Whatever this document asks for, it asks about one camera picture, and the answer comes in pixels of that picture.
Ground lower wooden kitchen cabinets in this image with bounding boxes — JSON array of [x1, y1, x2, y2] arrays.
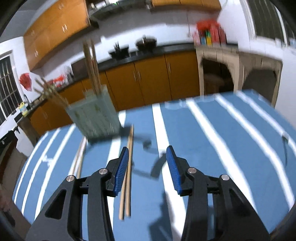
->
[[29, 50, 200, 136]]

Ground black wok with utensils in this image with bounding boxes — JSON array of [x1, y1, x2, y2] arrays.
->
[[108, 42, 130, 60]]

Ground blue white striped tablecloth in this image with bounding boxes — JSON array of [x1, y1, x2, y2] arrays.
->
[[13, 91, 295, 240]]

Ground green perforated utensil holder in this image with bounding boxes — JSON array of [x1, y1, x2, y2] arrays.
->
[[66, 85, 121, 141]]

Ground yellow detergent bottle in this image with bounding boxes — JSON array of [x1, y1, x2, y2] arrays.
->
[[18, 102, 28, 116]]

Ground left barred window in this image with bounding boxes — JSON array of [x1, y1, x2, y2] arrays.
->
[[0, 55, 22, 125]]

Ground barred window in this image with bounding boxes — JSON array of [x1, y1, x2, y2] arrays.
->
[[240, 1, 295, 49], [0, 55, 22, 125]]

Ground dark wooden cutting board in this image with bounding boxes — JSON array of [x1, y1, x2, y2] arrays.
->
[[71, 58, 88, 78]]

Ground white weathered side table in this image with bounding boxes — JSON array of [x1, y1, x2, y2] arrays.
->
[[195, 45, 283, 107]]

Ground red thermos bottles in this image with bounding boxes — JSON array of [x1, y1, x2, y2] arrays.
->
[[209, 25, 227, 46]]

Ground black wok with lid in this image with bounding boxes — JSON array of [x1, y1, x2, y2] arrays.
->
[[135, 36, 157, 52]]

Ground red plastic bag on bottles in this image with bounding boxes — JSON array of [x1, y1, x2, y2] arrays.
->
[[196, 19, 220, 31]]

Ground right barred window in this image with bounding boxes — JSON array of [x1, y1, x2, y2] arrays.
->
[[240, 1, 295, 49]]

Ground steel range hood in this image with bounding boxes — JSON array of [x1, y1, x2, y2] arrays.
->
[[88, 1, 152, 21]]

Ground red plastic bag on wall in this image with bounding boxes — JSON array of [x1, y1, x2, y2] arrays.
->
[[19, 73, 32, 91]]

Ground upper wooden wall cabinets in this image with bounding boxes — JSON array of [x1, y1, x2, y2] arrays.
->
[[23, 1, 222, 71]]

